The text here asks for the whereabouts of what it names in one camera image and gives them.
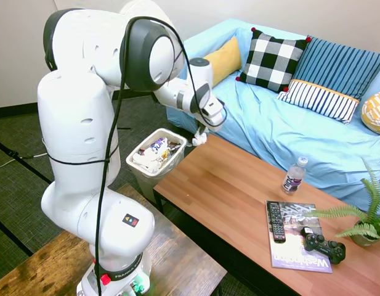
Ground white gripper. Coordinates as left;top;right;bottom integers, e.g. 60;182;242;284
195;97;227;136

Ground white tissue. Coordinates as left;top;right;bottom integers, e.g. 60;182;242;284
192;131;208;146

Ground white plastic trash bin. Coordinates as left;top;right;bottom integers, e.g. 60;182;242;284
125;128;188;198

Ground purple white snack wrapper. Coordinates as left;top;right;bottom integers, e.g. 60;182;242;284
149;139;169;154

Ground light blue sofa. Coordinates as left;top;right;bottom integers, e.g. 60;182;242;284
166;18;380;213

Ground wooden coffee table black legs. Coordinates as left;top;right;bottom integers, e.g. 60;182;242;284
153;134;380;296

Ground mustard yellow pillow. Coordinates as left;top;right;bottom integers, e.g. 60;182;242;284
204;36;242;87

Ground black white checkered pillow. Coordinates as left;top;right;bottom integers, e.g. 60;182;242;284
235;27;312;93

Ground clear plastic drink bottle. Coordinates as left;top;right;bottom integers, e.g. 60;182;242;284
281;155;309;195

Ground black TV remote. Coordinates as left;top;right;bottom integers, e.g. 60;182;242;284
267;202;286;244

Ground white navy striped pillow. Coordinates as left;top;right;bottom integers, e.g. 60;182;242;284
276;79;360;125

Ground rustic dark wood table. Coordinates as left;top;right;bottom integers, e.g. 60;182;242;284
0;183;228;296

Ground blue striped pillow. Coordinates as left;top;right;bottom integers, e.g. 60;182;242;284
293;36;380;101

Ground Washington magazine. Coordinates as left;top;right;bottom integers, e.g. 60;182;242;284
265;200;334;274

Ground black game controller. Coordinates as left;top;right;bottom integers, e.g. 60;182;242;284
300;226;347;265

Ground yellow white patterned bolster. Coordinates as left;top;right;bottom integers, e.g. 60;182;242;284
361;89;380;135

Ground potted green fern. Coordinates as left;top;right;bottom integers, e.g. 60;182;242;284
303;158;380;247

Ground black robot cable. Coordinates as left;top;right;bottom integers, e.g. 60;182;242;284
94;15;228;296

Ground white floor cable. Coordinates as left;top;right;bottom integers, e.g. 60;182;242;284
0;152;49;171

